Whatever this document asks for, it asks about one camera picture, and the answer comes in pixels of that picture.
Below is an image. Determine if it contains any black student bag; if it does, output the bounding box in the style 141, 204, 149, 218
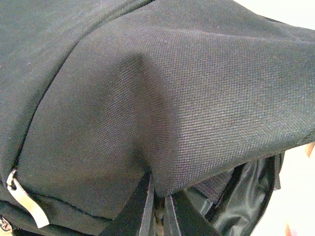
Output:
0, 0, 315, 236

